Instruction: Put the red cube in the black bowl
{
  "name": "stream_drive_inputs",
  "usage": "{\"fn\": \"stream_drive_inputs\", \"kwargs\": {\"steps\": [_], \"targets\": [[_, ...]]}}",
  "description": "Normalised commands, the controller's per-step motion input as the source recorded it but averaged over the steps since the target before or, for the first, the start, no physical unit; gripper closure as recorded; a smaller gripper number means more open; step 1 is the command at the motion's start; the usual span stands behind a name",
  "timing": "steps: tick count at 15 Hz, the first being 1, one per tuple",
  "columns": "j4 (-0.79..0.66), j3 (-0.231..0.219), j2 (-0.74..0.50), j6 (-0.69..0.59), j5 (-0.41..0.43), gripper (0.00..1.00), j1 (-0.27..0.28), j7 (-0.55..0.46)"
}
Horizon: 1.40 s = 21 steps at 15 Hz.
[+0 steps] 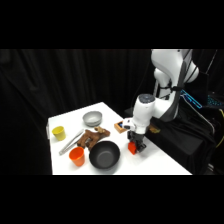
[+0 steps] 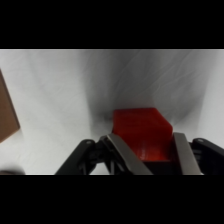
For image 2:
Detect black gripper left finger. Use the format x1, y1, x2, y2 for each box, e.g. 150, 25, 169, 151
54, 133, 153, 175

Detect red cube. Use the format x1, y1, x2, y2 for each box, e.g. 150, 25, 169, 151
111, 106, 175, 164

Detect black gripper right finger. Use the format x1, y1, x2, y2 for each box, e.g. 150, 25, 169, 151
172, 132, 224, 175

